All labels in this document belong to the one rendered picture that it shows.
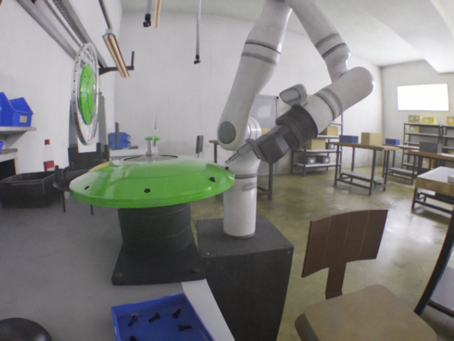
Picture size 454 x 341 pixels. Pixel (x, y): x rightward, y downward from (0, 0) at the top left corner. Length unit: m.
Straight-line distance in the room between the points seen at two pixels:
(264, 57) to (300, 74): 6.18
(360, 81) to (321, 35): 0.13
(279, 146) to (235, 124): 0.16
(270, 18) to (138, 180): 0.48
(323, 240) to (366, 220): 0.18
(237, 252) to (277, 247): 0.11
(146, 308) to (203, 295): 0.08
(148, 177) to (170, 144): 4.75
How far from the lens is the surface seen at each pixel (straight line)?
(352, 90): 0.49
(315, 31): 0.53
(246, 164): 0.56
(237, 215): 0.58
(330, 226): 0.70
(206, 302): 0.32
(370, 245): 0.85
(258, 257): 0.56
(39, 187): 0.83
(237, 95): 0.52
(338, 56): 0.52
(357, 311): 0.77
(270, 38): 0.53
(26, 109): 1.35
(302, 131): 0.41
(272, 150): 0.39
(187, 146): 5.10
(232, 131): 0.52
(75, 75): 0.96
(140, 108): 5.07
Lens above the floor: 1.14
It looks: 10 degrees down
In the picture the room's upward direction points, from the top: straight up
